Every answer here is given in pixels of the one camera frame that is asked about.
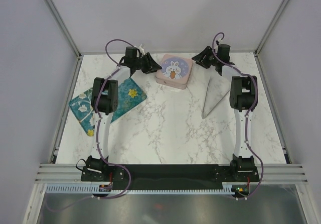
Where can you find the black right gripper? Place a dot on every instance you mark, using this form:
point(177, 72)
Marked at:
point(207, 51)

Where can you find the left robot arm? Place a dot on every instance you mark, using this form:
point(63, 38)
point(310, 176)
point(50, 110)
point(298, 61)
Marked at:
point(105, 101)

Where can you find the metal tongs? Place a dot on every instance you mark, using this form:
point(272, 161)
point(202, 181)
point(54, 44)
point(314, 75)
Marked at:
point(217, 89)

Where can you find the pink chocolate tin box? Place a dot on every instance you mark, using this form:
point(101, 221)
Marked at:
point(175, 83)

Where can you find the square tin lid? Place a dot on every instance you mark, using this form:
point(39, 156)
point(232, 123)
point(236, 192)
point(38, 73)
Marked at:
point(175, 67)

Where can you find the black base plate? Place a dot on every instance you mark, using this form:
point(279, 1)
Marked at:
point(167, 176)

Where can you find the teal floral tray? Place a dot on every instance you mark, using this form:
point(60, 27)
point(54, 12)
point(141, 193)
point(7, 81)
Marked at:
point(130, 95)

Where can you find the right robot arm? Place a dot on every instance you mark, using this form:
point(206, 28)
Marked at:
point(243, 99)

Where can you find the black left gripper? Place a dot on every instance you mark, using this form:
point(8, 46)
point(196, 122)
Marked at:
point(153, 68)

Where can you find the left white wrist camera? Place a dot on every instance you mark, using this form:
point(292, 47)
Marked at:
point(140, 48)

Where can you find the slotted cable duct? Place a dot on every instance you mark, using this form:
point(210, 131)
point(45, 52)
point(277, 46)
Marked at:
point(56, 188)

